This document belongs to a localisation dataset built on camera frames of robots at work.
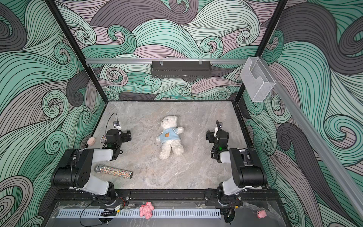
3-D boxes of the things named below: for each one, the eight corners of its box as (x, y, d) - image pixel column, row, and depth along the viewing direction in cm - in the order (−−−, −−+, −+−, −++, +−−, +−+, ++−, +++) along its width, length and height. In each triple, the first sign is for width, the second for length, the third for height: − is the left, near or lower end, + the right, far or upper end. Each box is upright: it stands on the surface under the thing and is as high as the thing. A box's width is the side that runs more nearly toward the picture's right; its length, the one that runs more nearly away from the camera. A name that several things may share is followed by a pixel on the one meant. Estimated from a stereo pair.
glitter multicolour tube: (96, 172, 84) (93, 170, 81) (99, 166, 86) (96, 164, 83) (131, 179, 81) (129, 177, 78) (134, 173, 84) (132, 171, 81)
